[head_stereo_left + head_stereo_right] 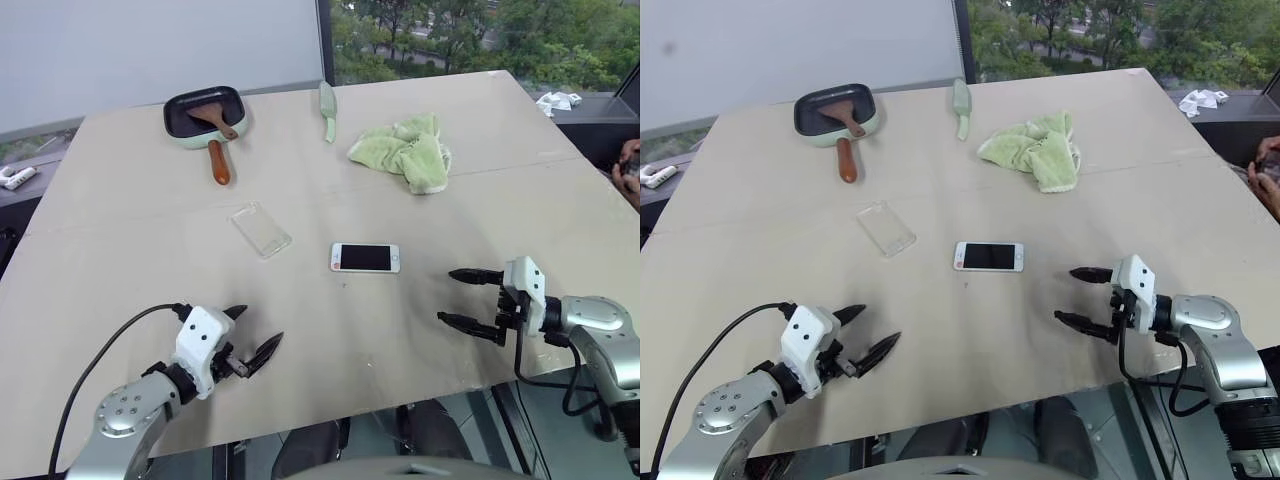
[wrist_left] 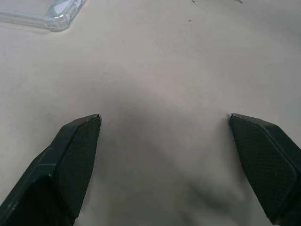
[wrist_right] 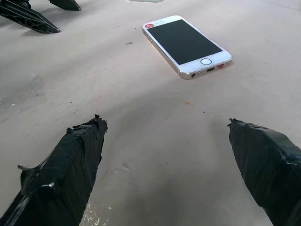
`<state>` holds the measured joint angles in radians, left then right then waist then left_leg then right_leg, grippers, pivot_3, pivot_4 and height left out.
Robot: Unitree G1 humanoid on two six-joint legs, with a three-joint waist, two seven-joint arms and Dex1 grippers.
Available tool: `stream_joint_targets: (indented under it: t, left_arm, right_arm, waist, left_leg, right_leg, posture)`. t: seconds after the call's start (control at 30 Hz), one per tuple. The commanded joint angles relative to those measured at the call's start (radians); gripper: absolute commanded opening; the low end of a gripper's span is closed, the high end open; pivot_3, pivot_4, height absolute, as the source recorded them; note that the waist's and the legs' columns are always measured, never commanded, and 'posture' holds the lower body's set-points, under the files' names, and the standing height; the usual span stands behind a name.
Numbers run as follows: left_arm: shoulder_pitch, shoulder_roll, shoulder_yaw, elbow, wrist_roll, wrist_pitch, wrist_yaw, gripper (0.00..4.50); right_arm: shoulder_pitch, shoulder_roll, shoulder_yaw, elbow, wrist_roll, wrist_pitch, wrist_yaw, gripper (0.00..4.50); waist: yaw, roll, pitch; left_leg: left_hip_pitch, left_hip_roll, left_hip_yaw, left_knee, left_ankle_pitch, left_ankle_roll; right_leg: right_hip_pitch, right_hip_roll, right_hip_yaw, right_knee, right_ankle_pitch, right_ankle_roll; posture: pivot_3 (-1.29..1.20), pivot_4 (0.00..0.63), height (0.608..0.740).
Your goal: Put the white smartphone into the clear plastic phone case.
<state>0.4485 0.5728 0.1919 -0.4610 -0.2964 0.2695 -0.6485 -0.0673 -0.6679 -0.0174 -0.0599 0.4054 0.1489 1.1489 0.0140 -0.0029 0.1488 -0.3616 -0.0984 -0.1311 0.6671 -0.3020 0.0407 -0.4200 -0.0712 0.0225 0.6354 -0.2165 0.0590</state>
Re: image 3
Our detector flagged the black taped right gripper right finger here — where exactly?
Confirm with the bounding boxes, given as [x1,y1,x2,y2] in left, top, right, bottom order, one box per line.
[227,118,301,226]

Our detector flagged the finger of the black ribbed left gripper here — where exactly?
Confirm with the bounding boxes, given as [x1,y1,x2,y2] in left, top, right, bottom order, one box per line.
[48,0,81,12]
[0,4,60,33]

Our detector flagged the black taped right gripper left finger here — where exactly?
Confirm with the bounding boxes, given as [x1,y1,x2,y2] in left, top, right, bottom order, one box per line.
[0,114,109,226]

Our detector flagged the white gold smartphone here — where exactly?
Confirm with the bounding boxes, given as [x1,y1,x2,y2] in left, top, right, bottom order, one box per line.
[142,15,233,80]

